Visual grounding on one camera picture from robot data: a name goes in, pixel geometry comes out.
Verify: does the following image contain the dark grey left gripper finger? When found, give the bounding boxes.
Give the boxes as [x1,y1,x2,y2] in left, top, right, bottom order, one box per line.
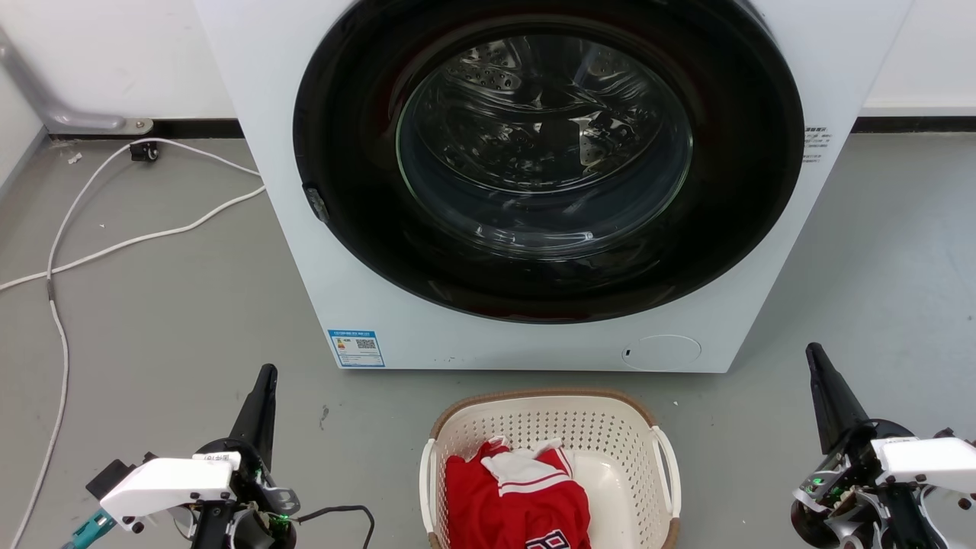
[229,364,278,470]

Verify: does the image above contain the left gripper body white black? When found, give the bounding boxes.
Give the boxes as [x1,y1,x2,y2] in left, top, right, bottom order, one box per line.
[99,440,300,549]

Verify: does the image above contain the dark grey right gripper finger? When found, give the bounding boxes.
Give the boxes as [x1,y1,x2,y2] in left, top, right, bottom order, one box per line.
[806,342,871,457]

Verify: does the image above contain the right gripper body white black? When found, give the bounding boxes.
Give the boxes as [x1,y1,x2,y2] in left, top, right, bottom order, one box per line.
[791,419,976,549]

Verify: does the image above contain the cream perforated plastic laundry basket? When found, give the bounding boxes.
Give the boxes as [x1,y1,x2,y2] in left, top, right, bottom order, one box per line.
[419,387,682,549]

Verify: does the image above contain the blue energy label sticker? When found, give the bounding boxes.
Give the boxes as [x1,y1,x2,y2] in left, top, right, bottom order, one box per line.
[328,329,386,369]

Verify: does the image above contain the red and white jersey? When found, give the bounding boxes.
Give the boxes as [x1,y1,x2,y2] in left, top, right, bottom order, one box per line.
[445,437,592,549]

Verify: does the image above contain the small text sticker on washer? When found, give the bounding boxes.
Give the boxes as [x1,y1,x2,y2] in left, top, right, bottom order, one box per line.
[802,127,832,164]

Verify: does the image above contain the round black glass washer door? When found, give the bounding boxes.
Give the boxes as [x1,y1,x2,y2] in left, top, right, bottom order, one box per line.
[293,0,806,324]

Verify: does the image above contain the white front-load washing machine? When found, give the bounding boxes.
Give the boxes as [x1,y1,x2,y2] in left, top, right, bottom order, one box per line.
[193,0,914,374]

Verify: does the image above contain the teal cable connector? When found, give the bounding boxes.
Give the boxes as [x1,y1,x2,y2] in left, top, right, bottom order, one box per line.
[61,509,117,549]

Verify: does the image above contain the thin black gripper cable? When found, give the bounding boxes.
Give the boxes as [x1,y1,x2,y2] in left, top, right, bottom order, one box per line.
[296,505,376,549]

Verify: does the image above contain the thin white floor cable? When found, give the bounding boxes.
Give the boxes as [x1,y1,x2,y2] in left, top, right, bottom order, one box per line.
[9,138,264,549]

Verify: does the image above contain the thick white power cable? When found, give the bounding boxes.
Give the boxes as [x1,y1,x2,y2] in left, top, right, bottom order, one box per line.
[0,185,267,294]

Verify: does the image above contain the grey bent wall pipe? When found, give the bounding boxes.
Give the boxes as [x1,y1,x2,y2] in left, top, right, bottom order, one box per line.
[0,29,154,136]

